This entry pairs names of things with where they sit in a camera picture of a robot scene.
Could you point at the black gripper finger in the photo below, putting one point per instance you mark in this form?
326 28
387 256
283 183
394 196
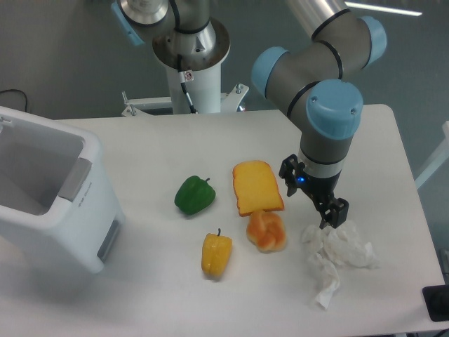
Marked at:
292 172
333 213

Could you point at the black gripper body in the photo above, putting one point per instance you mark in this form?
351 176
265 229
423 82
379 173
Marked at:
319 190

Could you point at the white trash can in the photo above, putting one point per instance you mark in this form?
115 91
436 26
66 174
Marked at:
57 203

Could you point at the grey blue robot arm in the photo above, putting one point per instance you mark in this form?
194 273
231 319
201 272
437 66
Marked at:
307 87

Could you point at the crumpled white tissue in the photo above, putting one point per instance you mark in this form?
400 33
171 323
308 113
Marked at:
330 249

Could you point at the toast bread slice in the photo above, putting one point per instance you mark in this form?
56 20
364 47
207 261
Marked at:
256 188

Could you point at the orange knotted bread roll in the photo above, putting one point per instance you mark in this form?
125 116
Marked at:
267 231

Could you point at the green bell pepper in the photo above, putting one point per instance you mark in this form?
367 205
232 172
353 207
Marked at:
194 195

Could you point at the yellow bell pepper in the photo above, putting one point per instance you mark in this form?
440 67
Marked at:
216 252

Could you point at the black device at edge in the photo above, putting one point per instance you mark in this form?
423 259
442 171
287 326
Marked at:
436 300

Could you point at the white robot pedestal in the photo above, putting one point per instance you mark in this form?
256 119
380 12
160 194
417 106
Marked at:
191 92

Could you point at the white frame at right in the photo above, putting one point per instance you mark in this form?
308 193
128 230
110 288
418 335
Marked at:
436 159

